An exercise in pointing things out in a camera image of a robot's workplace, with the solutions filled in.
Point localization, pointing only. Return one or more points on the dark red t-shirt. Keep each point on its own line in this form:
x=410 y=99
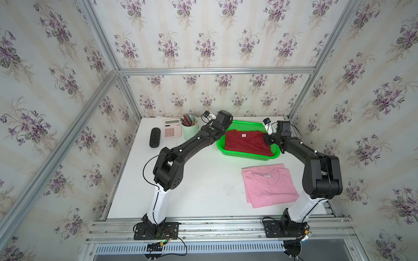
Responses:
x=247 y=142

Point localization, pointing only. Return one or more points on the pink t-shirt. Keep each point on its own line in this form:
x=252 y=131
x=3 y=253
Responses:
x=268 y=185

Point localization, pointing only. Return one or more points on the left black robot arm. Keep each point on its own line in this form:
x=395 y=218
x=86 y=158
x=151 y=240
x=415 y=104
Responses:
x=169 y=168

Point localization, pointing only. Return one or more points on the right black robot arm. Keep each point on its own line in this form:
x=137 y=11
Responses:
x=321 y=180

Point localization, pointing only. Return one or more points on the pale green pen cup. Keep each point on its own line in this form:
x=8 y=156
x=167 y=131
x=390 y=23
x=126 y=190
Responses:
x=189 y=131

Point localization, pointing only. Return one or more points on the coloured pens bundle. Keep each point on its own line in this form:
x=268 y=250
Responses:
x=188 y=120

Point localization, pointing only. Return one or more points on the pink calculator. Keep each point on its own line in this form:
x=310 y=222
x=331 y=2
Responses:
x=172 y=128

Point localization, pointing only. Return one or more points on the black glasses case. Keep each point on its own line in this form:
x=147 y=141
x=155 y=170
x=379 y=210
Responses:
x=155 y=137

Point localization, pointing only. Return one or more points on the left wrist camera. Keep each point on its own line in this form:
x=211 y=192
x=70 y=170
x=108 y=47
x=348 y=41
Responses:
x=209 y=116

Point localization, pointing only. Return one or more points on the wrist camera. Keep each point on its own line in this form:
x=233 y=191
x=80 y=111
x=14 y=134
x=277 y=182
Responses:
x=209 y=116
x=267 y=122

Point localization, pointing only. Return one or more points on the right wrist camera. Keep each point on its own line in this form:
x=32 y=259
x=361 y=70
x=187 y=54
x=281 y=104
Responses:
x=267 y=122

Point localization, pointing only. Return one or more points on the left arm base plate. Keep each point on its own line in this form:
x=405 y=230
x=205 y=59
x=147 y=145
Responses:
x=145 y=231

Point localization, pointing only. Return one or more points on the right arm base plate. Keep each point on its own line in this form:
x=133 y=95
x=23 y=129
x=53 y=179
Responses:
x=287 y=229

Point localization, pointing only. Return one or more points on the aluminium mounting rail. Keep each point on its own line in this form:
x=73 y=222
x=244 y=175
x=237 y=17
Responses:
x=242 y=228

